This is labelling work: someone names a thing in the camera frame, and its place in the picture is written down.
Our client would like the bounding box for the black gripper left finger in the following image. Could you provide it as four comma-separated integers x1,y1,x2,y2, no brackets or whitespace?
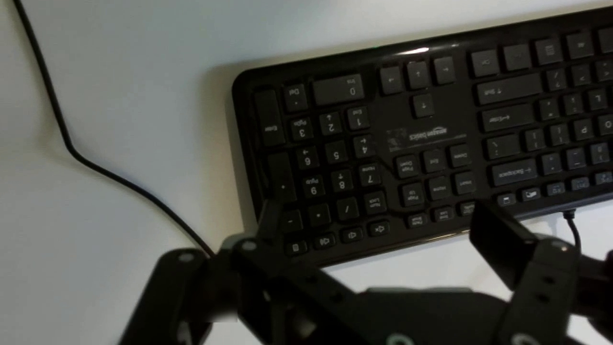
119,202,358,345

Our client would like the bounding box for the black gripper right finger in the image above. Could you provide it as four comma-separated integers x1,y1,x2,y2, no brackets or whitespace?
469,202,580,345

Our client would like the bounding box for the black computer keyboard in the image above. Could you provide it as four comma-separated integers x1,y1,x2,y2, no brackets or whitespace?
232,8,613,265

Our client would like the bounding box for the black keyboard cable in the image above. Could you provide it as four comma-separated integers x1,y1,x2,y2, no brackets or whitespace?
11,0,582,257

